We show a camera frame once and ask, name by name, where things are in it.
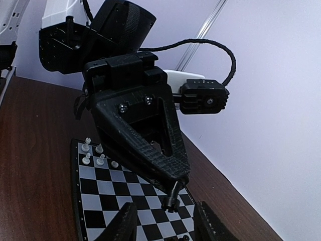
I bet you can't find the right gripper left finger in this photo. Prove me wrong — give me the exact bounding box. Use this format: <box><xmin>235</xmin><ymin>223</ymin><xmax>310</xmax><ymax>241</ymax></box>
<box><xmin>97</xmin><ymin>202</ymin><xmax>137</xmax><ymax>241</ymax></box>

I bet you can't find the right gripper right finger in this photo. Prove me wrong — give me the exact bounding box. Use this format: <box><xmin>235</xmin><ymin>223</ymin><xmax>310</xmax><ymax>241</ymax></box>
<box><xmin>193</xmin><ymin>201</ymin><xmax>238</xmax><ymax>241</ymax></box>

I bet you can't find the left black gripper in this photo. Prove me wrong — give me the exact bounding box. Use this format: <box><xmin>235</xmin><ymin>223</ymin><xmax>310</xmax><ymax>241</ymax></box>
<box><xmin>37</xmin><ymin>0</ymin><xmax>176</xmax><ymax>121</ymax></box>

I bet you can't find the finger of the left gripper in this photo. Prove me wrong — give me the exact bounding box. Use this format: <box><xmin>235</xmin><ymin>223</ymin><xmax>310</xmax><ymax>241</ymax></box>
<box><xmin>157</xmin><ymin>95</ymin><xmax>191</xmax><ymax>183</ymax></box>
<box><xmin>91</xmin><ymin>100</ymin><xmax>173</xmax><ymax>193</ymax></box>

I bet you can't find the black king chess piece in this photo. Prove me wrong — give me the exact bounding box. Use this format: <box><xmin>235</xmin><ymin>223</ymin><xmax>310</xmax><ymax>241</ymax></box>
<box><xmin>182</xmin><ymin>235</ymin><xmax>190</xmax><ymax>241</ymax></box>

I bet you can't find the black pawn piece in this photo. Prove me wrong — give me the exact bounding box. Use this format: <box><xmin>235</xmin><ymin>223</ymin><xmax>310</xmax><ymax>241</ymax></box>
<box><xmin>162</xmin><ymin>181</ymin><xmax>185</xmax><ymax>213</ymax></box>

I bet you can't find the black and white chessboard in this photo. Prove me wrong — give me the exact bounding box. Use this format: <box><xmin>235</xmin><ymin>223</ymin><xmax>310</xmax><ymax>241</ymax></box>
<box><xmin>71</xmin><ymin>139</ymin><xmax>195</xmax><ymax>240</ymax></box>

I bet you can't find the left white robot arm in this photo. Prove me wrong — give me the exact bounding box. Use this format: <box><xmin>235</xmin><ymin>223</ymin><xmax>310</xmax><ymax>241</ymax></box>
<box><xmin>38</xmin><ymin>1</ymin><xmax>190</xmax><ymax>195</ymax></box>

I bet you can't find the white knight piece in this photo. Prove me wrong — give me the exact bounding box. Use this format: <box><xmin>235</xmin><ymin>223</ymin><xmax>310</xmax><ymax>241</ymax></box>
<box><xmin>95</xmin><ymin>144</ymin><xmax>104</xmax><ymax>154</ymax></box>

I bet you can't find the white pawn near corner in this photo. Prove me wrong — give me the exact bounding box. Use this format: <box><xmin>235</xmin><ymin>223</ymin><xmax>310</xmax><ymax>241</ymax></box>
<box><xmin>82</xmin><ymin>153</ymin><xmax>91</xmax><ymax>165</ymax></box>

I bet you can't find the left aluminium frame post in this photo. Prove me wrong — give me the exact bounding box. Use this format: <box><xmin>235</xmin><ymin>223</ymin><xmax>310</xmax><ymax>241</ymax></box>
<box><xmin>175</xmin><ymin>0</ymin><xmax>228</xmax><ymax>71</ymax></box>

